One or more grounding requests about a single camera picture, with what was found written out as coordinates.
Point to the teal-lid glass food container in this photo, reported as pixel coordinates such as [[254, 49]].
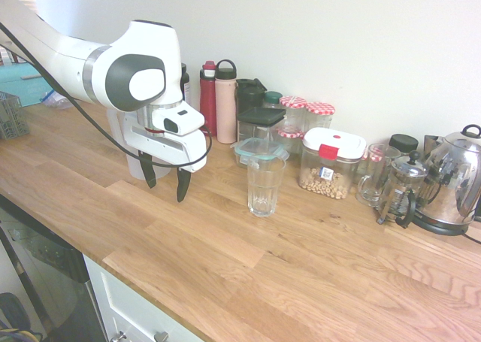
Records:
[[244, 150]]

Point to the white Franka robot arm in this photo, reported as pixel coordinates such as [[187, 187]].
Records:
[[75, 64]]

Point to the black Vega protein tub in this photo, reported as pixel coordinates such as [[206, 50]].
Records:
[[185, 86]]

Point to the stainless steel electric kettle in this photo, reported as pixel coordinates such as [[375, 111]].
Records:
[[456, 176]]

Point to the small gingham-lid glass jar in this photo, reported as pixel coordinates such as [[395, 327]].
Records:
[[290, 137]]

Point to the teal bread box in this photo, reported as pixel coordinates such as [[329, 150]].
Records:
[[19, 86]]

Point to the clear glass mug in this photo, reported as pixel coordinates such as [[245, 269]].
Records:
[[372, 176]]

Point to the glass French press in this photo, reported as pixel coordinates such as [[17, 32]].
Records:
[[402, 191]]

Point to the white-lid cereal container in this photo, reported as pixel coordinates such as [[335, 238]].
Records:
[[330, 169]]

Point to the grey plastic basket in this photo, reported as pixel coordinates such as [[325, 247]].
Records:
[[13, 116]]

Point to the translucent pitcher with blue lid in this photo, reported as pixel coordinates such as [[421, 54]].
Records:
[[133, 168]]

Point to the pink water bottle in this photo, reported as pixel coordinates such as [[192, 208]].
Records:
[[225, 109]]

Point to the clear zip plastic bag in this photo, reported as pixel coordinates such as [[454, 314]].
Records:
[[56, 100]]

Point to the white cabinet drawer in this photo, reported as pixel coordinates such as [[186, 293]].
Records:
[[124, 304]]

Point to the green-lid glass jar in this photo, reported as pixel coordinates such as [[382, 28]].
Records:
[[272, 98]]

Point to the black kettle base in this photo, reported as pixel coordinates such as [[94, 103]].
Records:
[[439, 227]]

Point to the tall gingham-lid glass jar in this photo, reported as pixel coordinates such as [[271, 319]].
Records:
[[294, 103], [320, 109]]

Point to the black dishwasher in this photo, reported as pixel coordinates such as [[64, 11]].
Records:
[[45, 267]]

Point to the red water bottle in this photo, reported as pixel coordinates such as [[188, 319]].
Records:
[[207, 101]]

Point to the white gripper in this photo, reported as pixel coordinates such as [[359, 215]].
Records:
[[169, 150]]

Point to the black-lid glass jar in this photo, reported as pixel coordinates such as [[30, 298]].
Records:
[[404, 142]]

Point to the black-lid square clear container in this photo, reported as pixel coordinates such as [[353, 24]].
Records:
[[259, 117]]

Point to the clear faceted drinking glass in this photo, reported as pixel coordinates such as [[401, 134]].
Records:
[[265, 186]]

